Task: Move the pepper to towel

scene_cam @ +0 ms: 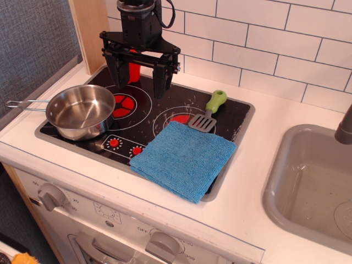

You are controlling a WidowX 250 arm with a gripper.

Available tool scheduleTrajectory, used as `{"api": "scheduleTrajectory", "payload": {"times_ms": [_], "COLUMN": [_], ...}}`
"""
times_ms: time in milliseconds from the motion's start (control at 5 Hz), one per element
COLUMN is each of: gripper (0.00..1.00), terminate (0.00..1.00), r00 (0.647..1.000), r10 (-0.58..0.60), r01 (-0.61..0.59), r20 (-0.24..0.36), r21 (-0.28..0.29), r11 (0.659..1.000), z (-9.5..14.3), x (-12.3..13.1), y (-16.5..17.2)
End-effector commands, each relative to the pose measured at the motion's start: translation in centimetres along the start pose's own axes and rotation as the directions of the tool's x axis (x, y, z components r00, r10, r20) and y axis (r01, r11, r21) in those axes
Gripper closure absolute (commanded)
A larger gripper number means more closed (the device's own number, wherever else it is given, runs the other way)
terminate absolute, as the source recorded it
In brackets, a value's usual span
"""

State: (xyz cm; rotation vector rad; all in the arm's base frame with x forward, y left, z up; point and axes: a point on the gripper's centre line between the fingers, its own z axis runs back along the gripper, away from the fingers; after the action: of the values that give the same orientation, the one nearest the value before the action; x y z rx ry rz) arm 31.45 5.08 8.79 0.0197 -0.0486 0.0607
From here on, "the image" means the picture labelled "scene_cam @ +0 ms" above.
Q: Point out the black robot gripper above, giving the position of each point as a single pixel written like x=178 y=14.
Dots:
x=140 y=42

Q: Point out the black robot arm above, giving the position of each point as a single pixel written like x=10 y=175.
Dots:
x=144 y=6

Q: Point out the blue folded towel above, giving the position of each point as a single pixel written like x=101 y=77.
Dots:
x=183 y=160

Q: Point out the black toy stovetop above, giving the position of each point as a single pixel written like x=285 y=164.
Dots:
x=139 y=117

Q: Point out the stainless steel pot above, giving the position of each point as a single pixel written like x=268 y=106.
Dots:
x=78 y=113

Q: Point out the wooden side panel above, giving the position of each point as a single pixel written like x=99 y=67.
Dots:
x=90 y=19

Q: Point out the grey timer knob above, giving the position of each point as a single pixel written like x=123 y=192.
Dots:
x=51 y=196

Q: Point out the white toy oven front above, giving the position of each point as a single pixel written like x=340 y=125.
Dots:
x=86 y=231

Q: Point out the grey oven knob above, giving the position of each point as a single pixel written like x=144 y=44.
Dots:
x=163 y=246

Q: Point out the grey plastic sink basin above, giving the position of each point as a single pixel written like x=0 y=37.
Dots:
x=308 y=192

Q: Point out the grey faucet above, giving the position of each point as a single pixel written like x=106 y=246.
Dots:
x=343 y=134

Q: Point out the yellow object on floor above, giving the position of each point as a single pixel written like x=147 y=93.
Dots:
x=24 y=258

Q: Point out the green handled grey spatula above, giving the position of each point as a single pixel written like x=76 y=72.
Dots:
x=204 y=122

